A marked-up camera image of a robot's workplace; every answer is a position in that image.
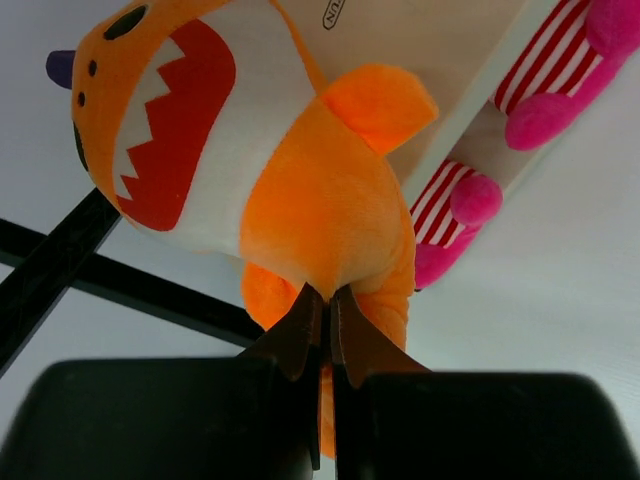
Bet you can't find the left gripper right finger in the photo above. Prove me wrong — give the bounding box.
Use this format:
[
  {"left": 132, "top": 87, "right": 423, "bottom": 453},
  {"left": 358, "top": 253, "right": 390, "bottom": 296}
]
[{"left": 330, "top": 288, "right": 639, "bottom": 479}]

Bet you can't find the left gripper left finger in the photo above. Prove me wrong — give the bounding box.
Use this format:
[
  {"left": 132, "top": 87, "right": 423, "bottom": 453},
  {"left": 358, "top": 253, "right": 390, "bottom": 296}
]
[{"left": 1, "top": 286, "right": 323, "bottom": 479}]

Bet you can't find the white head glasses magenta plush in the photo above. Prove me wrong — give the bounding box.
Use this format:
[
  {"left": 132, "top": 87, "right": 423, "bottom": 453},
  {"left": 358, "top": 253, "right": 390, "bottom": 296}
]
[{"left": 410, "top": 159, "right": 503, "bottom": 291}]

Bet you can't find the orange shark plush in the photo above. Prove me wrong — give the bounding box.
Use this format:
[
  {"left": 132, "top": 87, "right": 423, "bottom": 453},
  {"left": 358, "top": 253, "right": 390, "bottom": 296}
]
[{"left": 45, "top": 0, "right": 440, "bottom": 460}]

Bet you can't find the three-tier beige shelf rack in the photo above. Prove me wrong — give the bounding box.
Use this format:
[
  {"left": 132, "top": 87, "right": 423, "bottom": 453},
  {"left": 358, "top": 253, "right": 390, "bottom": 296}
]
[{"left": 0, "top": 0, "right": 640, "bottom": 376}]

